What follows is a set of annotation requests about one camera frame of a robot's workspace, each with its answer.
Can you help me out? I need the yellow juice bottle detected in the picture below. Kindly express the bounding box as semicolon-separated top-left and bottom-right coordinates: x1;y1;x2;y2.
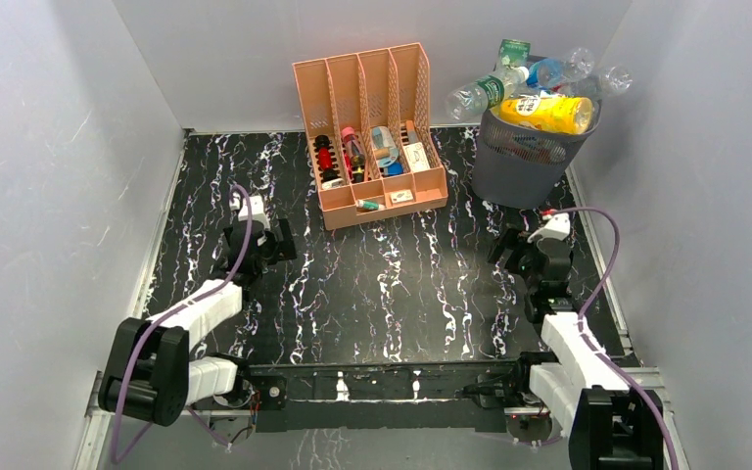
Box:
498;96;594;135

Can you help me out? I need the clear bottle dark green label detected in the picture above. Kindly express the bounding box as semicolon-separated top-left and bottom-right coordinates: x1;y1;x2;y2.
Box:
446;67;529;121

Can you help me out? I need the green tinted bottle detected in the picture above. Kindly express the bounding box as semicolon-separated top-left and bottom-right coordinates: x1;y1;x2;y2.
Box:
494;39;531;71

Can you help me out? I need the clear bottle blue label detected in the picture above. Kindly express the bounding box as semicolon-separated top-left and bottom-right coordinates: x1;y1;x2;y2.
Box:
525;47;595;89

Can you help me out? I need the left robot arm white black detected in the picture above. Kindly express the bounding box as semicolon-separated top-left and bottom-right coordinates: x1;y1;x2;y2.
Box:
98;218;297;426

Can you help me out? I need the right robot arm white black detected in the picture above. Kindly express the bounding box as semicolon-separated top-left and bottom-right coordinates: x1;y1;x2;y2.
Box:
459;225;666;469

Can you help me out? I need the grey mesh waste bin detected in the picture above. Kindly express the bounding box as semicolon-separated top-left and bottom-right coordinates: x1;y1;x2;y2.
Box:
471;83;599;209

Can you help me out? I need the green white tube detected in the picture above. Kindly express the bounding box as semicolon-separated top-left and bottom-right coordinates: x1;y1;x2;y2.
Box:
355;199;386;212

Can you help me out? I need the small white box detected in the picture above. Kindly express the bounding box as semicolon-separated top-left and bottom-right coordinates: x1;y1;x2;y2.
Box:
389;189;415;206

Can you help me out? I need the red black dumbbell toy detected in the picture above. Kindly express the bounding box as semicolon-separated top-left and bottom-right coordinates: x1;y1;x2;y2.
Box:
314;134;340;183

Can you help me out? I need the pink cap small bottle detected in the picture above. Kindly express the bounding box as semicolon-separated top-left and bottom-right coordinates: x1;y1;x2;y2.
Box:
341;126;366;183

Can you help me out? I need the white carton box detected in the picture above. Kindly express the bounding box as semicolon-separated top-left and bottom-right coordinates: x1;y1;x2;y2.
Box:
403;142;431;172

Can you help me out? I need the blue round object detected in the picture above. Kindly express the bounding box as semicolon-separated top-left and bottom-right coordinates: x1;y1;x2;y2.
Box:
382;162;405;177

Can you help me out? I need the peach desk organizer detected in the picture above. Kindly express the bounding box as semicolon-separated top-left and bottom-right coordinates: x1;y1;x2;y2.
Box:
293;43;448;230

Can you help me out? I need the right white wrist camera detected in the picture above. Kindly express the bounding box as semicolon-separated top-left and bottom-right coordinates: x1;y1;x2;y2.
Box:
527;210;572;244

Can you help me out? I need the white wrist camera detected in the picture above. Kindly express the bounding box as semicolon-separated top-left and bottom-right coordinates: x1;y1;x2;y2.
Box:
527;210;572;244
229;192;270;229

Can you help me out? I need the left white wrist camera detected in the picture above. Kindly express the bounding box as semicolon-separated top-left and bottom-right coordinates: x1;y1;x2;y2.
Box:
229;192;270;229

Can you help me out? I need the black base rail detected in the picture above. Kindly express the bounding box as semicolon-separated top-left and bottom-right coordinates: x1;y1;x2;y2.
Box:
248;356;562;442

